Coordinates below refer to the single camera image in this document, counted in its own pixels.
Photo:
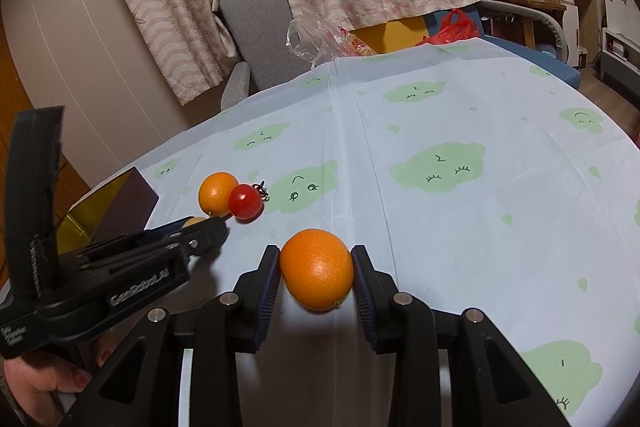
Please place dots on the light blue cloud-print tablecloth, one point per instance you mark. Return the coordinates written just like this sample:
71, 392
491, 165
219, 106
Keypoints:
450, 232

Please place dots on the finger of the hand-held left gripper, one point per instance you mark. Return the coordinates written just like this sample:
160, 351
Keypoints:
207, 237
140, 243

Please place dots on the red plastic bag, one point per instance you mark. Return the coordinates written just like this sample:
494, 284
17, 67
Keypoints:
450, 29

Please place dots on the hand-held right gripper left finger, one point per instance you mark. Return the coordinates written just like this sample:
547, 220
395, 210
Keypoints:
267, 292

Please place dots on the white floral paper bag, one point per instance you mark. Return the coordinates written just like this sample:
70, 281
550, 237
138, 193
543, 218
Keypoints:
616, 7

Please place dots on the orange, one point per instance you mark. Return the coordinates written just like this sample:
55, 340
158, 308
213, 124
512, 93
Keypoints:
215, 192
317, 269

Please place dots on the small red cherry tomato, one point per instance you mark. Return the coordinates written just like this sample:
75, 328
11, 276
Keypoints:
245, 203

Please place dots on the clear plastic bag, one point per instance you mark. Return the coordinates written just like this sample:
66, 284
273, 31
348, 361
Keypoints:
325, 39

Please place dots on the wooden door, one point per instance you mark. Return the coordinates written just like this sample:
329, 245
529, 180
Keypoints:
30, 132

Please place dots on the blue chair with grey armrest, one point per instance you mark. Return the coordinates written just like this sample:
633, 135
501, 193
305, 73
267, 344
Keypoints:
550, 57

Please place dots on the small yellowish round fruit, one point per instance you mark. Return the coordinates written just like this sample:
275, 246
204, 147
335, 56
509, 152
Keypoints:
193, 222

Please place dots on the white low cabinet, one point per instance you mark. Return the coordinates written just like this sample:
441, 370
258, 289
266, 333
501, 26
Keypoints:
622, 57

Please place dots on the yellow panel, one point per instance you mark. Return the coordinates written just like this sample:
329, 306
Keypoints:
395, 34

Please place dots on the person's left hand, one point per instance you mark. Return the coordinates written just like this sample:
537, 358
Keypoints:
45, 374

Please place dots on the grey upholstered chair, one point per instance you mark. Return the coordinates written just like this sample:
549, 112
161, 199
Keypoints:
255, 37

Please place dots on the gold metal tin tray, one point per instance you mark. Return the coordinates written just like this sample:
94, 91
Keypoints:
125, 207

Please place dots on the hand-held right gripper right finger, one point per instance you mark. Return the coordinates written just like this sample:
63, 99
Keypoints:
365, 292

